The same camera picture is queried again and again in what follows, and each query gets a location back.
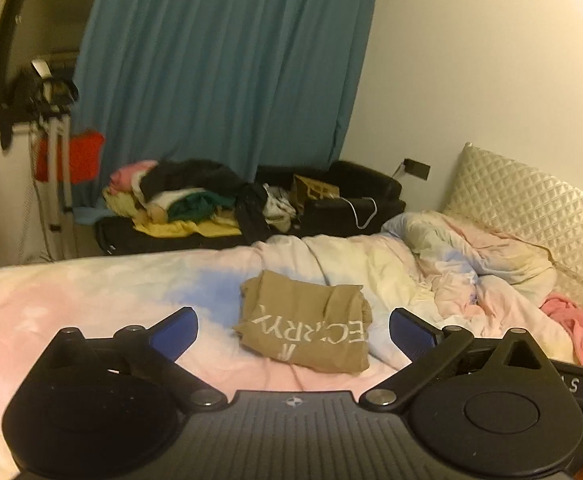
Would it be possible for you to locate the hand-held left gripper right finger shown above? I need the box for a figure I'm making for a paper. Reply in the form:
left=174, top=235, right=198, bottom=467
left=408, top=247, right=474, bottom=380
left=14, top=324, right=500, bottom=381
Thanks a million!
left=359, top=308, right=565, bottom=409

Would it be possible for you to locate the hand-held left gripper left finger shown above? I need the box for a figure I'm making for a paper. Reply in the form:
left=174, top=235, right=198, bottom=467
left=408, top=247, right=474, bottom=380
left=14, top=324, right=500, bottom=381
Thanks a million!
left=26, top=306, right=228, bottom=409

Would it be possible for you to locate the tan printed t-shirt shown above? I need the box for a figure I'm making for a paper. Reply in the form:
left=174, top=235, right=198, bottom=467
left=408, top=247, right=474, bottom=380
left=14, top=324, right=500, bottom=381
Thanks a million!
left=233, top=269, right=373, bottom=375

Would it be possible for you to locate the pile of mixed clothes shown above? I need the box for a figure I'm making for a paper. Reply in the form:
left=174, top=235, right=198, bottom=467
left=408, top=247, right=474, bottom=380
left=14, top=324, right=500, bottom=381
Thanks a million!
left=139, top=159, right=245, bottom=203

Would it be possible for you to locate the pink cloth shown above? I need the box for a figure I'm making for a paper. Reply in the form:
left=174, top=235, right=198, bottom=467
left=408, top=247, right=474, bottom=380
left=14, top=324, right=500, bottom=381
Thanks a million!
left=540, top=296, right=583, bottom=371

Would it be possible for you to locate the bright yellow garment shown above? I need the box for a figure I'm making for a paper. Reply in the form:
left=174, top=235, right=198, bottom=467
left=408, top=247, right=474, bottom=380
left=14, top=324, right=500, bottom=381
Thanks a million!
left=132, top=216, right=243, bottom=239

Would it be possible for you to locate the green garment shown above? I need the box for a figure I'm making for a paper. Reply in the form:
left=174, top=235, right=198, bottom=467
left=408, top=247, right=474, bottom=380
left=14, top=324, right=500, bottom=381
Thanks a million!
left=169, top=194, right=236, bottom=222

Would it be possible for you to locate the pale yellow garment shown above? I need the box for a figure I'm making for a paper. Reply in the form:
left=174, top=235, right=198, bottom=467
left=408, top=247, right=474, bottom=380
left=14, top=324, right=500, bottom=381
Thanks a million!
left=102, top=192, right=147, bottom=221

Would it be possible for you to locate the small black garment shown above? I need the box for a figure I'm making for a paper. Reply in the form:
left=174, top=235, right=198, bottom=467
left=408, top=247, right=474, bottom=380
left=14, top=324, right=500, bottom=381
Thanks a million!
left=234, top=182, right=278, bottom=242

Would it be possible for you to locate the black sofa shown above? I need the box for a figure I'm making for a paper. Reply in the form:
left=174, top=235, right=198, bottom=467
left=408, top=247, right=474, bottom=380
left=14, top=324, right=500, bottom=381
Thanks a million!
left=94, top=160, right=407, bottom=257

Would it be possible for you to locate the black white patterned garment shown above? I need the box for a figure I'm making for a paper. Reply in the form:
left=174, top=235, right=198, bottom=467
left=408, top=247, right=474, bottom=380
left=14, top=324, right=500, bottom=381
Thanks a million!
left=264, top=184, right=299, bottom=233

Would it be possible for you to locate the pink garment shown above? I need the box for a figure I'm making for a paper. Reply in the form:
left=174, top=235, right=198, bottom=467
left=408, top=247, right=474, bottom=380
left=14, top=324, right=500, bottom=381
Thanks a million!
left=109, top=160, right=158, bottom=196

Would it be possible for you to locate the cream quilted headboard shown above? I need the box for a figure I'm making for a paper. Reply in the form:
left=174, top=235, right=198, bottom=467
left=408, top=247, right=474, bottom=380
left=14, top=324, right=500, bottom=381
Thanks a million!
left=441, top=142, right=583, bottom=311

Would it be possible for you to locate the red cloth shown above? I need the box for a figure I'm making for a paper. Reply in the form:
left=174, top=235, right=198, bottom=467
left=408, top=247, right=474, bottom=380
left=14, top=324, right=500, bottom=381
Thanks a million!
left=36, top=130, right=106, bottom=185

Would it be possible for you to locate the garment steamer stand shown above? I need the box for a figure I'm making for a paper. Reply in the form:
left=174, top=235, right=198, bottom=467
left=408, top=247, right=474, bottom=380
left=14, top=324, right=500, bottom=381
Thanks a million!
left=0, top=59, right=80, bottom=261

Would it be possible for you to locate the wide blue curtain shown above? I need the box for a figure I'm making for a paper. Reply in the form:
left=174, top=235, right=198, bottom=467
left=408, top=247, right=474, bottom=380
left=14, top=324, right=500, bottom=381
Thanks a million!
left=72, top=0, right=379, bottom=196

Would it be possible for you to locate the white charging cable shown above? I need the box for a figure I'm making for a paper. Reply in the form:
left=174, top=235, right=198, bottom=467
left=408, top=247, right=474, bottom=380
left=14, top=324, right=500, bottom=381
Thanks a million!
left=339, top=197, right=378, bottom=231

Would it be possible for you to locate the black wall socket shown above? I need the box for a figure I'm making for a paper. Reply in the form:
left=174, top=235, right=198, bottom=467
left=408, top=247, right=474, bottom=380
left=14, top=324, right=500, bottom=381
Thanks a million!
left=402, top=158, right=431, bottom=181

